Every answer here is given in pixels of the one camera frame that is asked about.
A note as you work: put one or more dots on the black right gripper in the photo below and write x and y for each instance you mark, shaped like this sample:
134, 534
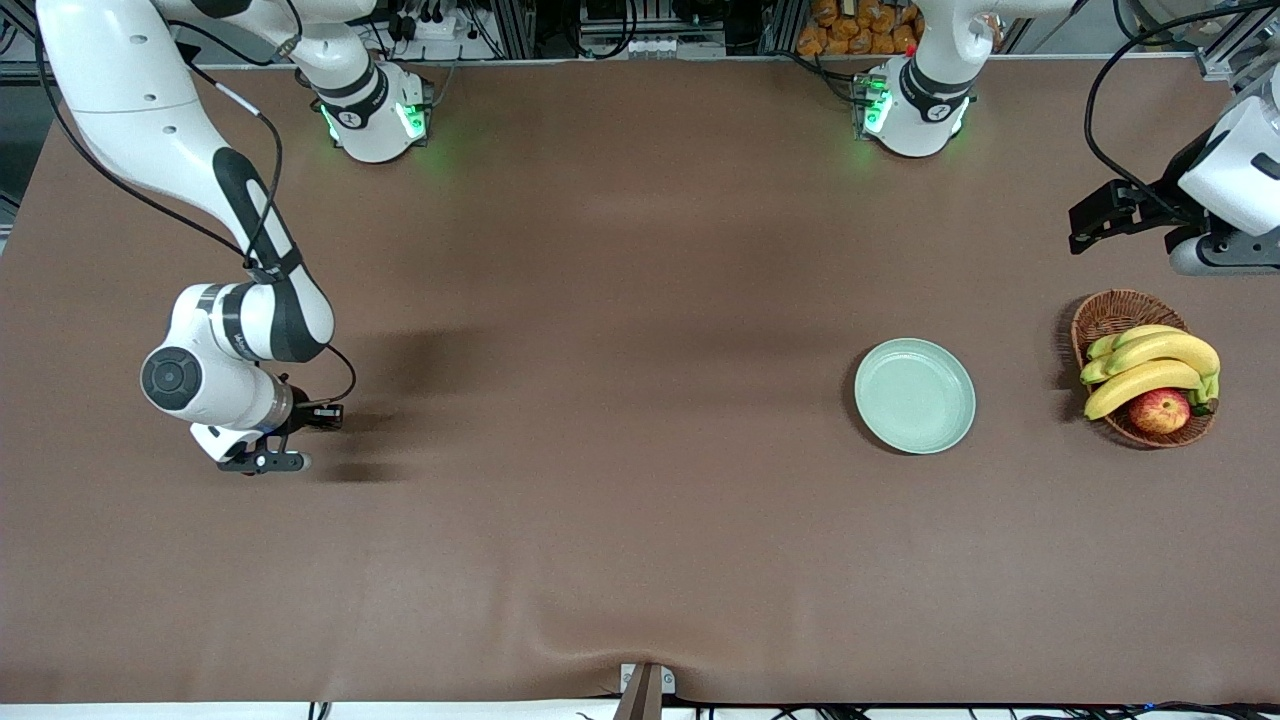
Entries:
303, 414

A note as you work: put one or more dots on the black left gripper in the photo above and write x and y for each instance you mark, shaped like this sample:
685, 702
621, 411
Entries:
1163, 197

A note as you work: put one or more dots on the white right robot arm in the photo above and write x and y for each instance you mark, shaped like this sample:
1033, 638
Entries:
120, 80

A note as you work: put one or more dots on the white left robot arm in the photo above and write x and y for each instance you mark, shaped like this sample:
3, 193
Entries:
930, 110

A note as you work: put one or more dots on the pale green round plate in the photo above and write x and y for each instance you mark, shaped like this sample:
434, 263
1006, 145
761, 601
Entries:
915, 396

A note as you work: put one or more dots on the brown wicker basket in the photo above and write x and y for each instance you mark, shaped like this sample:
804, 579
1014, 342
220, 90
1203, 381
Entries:
1115, 312

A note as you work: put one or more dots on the yellow banana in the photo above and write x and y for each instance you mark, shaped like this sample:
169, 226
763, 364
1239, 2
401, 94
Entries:
1170, 350
1135, 335
1140, 383

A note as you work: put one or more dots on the red yellow apple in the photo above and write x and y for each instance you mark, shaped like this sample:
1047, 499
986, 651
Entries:
1160, 412

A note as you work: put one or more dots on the brown table mat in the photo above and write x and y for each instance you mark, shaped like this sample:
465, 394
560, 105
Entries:
600, 300

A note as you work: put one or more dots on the bag of orange bread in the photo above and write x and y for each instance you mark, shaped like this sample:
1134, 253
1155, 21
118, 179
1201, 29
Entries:
860, 30

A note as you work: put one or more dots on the white power strip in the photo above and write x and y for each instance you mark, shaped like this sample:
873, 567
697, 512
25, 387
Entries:
430, 28

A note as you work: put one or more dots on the aluminium frame profile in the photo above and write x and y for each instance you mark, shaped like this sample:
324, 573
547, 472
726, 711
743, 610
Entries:
1235, 62

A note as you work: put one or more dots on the aluminium frame post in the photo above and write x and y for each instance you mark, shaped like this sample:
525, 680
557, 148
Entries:
782, 25
515, 25

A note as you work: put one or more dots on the metal table clamp bracket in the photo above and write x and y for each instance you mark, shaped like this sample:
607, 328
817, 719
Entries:
642, 695

